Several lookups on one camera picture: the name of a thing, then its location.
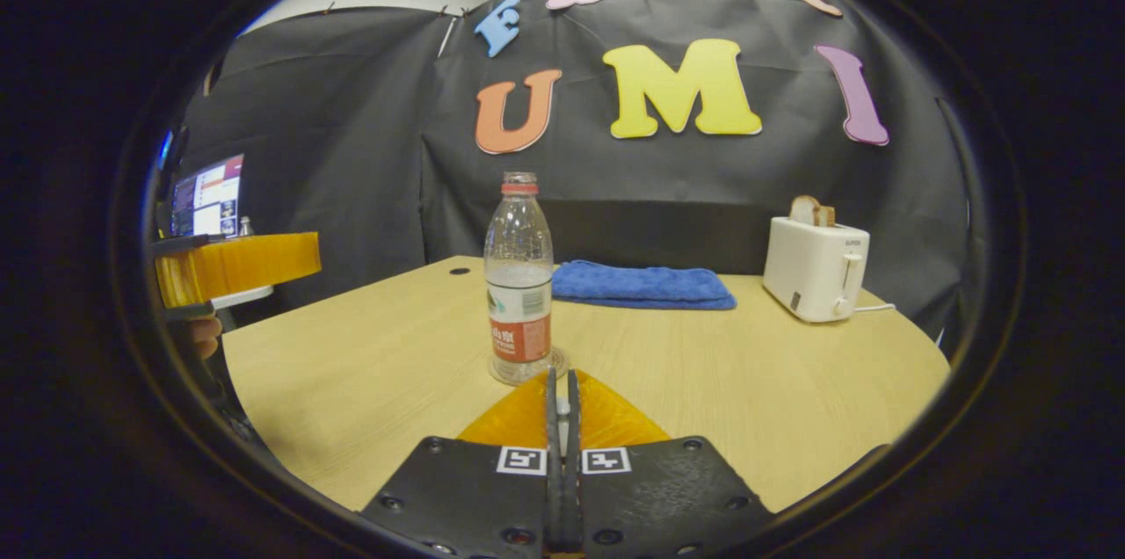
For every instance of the toasted bread slice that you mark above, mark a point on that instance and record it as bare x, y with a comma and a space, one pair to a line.
810, 212

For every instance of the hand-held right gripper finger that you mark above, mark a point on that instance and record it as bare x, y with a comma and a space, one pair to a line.
552, 489
574, 489

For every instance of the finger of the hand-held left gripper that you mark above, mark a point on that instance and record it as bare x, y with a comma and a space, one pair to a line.
246, 264

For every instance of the white teacup lid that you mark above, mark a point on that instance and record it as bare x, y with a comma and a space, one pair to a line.
562, 412

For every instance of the clear plastic water bottle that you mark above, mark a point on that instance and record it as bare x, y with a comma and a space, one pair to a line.
518, 286

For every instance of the computer monitor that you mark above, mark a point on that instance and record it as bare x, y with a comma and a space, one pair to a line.
208, 197

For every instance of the white toaster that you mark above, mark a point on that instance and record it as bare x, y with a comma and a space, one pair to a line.
813, 273

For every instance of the blue folded towel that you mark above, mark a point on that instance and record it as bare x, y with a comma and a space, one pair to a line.
642, 285

